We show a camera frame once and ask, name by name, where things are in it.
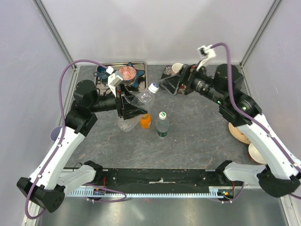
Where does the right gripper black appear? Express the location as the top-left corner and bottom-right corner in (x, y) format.
(160, 60), (227, 105)

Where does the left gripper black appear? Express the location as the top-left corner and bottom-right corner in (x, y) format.
(90, 81), (148, 120)

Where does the clear plastic bottle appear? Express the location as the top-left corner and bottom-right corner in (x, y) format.
(118, 88), (155, 132)

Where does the blue white bottle cap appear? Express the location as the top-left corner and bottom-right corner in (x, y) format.
(148, 83), (159, 94)

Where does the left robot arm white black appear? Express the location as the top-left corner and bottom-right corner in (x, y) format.
(17, 80), (149, 212)

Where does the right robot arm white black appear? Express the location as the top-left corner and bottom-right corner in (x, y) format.
(159, 64), (301, 198)

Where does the right orange juice bottle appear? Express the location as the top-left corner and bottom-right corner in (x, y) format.
(139, 114), (151, 129)

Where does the water bottle green label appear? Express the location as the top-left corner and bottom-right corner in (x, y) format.
(156, 112), (169, 138)

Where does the black floral square plate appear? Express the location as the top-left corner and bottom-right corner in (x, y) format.
(163, 65), (183, 94)

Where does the pink mug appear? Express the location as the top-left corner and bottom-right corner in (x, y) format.
(171, 63), (183, 76)

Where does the red patterned bowl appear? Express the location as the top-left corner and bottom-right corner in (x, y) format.
(119, 66), (137, 84)

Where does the blue star-shaped plate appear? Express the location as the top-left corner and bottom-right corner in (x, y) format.
(111, 62), (145, 88)

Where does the metal tray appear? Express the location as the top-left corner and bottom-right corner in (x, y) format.
(93, 62), (148, 94)

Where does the blue mug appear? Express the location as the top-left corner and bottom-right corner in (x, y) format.
(93, 66), (109, 80)

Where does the purple cup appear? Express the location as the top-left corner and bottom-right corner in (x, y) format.
(50, 126), (63, 142)

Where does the beige plate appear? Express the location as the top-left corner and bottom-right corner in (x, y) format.
(228, 122), (251, 145)

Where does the white bowl red rim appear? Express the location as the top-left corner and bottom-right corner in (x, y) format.
(248, 143), (267, 164)

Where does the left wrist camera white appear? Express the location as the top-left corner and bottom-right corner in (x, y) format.
(106, 66), (123, 97)

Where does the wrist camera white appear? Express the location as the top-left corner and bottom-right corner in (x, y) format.
(196, 45), (216, 71)
(106, 66), (123, 97)

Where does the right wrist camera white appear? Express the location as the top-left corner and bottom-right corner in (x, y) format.
(196, 45), (216, 71)

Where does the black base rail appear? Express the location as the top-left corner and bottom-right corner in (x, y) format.
(63, 161), (244, 195)

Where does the slotted cable duct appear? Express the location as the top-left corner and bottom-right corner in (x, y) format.
(65, 187), (244, 200)

